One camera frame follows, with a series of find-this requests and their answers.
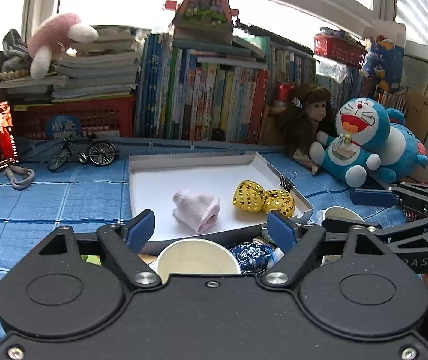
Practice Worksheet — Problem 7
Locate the grey cloth toy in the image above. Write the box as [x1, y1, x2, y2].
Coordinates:
[1, 28, 32, 74]

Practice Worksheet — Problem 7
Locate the blue printed bag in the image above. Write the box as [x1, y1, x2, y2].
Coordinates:
[360, 35, 406, 92]

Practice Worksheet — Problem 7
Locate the brown-haired doll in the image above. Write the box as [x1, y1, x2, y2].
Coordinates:
[274, 83, 344, 175]

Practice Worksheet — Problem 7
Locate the stack of lying books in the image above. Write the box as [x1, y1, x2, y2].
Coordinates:
[0, 25, 141, 103]

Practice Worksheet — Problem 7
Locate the brown cardboard box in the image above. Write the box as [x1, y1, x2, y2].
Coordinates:
[401, 82, 428, 151]

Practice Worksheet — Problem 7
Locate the blue checked tablecloth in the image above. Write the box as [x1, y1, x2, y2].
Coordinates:
[0, 137, 424, 346]

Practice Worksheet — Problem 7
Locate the smartphone with lit screen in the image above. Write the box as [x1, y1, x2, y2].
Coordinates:
[0, 101, 21, 172]

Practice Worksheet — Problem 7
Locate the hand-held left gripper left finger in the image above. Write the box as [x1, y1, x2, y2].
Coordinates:
[36, 210, 162, 289]

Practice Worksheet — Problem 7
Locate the wooden bead string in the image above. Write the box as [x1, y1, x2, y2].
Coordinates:
[0, 68, 31, 82]

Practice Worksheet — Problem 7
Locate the row of standing books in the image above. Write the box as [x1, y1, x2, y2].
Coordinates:
[134, 32, 364, 145]

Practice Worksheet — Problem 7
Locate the small paper cup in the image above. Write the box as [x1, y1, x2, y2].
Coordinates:
[316, 206, 366, 224]

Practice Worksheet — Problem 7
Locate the small red basket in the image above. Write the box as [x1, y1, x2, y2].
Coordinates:
[313, 32, 367, 70]

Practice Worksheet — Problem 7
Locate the pink toy house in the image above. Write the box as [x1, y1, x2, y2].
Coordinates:
[171, 0, 234, 45]

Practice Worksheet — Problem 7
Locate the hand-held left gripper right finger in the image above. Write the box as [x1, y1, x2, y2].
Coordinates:
[261, 212, 391, 288]

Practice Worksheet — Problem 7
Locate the white cardboard tray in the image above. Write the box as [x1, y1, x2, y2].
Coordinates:
[127, 151, 314, 242]

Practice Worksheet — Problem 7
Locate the pink sock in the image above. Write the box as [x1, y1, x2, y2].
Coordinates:
[172, 188, 221, 234]

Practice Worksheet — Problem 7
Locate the black binder clip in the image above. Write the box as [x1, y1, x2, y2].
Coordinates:
[279, 170, 301, 193]

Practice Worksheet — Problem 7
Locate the paper cup with rabbit drawing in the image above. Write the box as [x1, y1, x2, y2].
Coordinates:
[156, 238, 242, 285]

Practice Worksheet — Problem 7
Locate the red plastic basket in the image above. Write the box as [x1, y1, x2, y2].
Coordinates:
[11, 95, 136, 140]

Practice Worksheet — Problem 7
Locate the grey hair tie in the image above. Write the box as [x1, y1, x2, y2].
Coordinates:
[4, 165, 35, 191]

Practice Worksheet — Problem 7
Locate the pink plush toy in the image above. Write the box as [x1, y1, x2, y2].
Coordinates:
[26, 12, 99, 79]

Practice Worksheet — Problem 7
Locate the blue round plush toy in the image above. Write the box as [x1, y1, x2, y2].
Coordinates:
[377, 108, 428, 182]

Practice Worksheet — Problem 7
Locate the blue patterned cloth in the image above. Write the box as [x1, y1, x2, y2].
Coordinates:
[229, 243, 276, 279]

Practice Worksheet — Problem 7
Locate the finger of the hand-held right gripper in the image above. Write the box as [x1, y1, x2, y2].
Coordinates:
[350, 182, 428, 212]
[322, 217, 428, 247]

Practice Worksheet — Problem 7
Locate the black toy bicycle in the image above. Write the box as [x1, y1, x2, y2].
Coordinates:
[47, 136, 120, 173]

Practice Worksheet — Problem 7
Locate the round blue badge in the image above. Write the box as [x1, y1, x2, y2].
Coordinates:
[45, 114, 82, 141]

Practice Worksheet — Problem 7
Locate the blue robot cat plush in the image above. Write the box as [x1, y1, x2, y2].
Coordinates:
[309, 97, 397, 188]

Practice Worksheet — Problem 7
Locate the red drink can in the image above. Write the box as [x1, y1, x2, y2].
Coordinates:
[273, 80, 296, 107]

